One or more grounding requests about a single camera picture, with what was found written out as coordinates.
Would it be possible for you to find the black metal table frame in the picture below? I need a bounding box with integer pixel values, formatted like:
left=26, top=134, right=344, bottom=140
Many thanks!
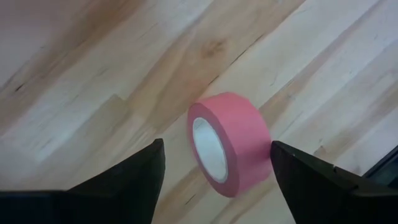
left=362, top=144, right=398, bottom=189

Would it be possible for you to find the pink tape roll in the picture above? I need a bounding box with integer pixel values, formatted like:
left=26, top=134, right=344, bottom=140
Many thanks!
left=186, top=91, right=274, bottom=198

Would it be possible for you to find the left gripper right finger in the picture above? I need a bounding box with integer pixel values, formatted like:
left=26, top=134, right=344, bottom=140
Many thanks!
left=270, top=140, right=358, bottom=224

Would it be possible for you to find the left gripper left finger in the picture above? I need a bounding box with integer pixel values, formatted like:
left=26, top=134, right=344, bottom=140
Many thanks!
left=68, top=139, right=166, bottom=224

